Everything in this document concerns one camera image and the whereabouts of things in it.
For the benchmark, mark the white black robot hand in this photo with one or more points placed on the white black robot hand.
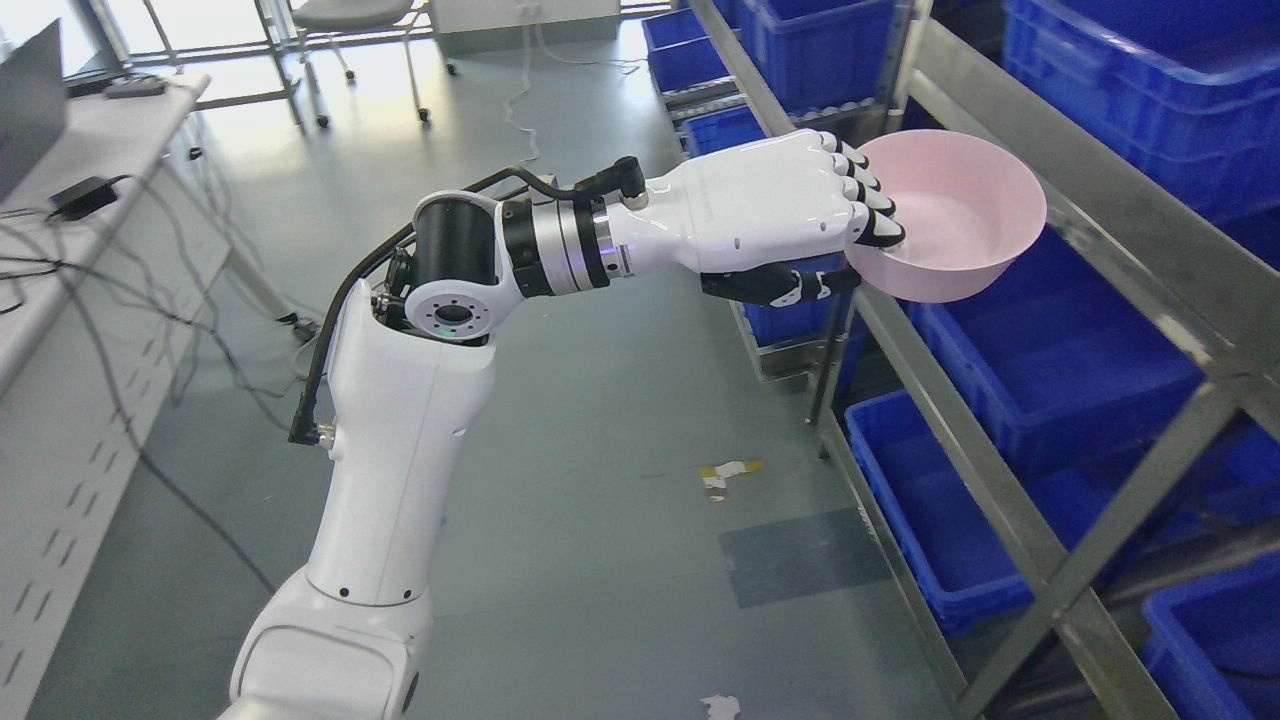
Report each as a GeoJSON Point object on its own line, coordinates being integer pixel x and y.
{"type": "Point", "coordinates": [742, 217]}

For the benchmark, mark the pink plastic bowl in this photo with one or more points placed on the pink plastic bowl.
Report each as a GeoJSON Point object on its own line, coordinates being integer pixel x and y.
{"type": "Point", "coordinates": [969, 208]}

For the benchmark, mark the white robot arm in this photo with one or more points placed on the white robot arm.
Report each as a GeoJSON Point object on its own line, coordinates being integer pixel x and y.
{"type": "Point", "coordinates": [403, 365]}

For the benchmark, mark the blue crate middle shelf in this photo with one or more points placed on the blue crate middle shelf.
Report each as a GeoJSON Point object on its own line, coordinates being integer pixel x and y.
{"type": "Point", "coordinates": [1056, 364]}

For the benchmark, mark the blue crate shelf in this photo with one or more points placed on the blue crate shelf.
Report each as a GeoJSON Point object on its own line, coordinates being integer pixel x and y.
{"type": "Point", "coordinates": [961, 566]}
{"type": "Point", "coordinates": [1056, 364]}

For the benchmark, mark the blue crate lower shelf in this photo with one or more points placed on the blue crate lower shelf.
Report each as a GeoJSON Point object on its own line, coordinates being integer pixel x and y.
{"type": "Point", "coordinates": [961, 566]}

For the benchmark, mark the blue crate far back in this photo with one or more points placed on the blue crate far back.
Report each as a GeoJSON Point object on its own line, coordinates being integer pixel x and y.
{"type": "Point", "coordinates": [818, 54]}

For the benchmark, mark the blue crate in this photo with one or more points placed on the blue crate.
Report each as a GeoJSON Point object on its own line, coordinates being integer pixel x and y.
{"type": "Point", "coordinates": [1185, 91]}
{"type": "Point", "coordinates": [1213, 645]}
{"type": "Point", "coordinates": [818, 54]}

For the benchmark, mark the yellow tape scrap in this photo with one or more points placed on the yellow tape scrap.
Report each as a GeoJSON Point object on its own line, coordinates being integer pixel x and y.
{"type": "Point", "coordinates": [715, 478]}

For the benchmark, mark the blue crate top right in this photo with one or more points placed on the blue crate top right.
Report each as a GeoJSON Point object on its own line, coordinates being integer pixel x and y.
{"type": "Point", "coordinates": [1185, 91]}

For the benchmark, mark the office chair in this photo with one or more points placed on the office chair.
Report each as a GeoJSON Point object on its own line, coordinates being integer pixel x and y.
{"type": "Point", "coordinates": [363, 22]}

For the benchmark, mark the blue crate bottom right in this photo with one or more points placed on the blue crate bottom right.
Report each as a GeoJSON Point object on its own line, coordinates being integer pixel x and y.
{"type": "Point", "coordinates": [1213, 645]}

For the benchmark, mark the white desk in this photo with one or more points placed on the white desk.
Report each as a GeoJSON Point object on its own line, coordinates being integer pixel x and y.
{"type": "Point", "coordinates": [84, 377]}

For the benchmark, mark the black power adapter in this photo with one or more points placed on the black power adapter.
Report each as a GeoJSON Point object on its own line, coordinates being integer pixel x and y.
{"type": "Point", "coordinates": [84, 198]}

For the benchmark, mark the grey laptop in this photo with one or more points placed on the grey laptop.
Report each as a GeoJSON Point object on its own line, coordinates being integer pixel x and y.
{"type": "Point", "coordinates": [33, 104]}

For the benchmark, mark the steel shelf frame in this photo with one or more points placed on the steel shelf frame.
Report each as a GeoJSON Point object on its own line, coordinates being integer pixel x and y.
{"type": "Point", "coordinates": [1201, 499]}

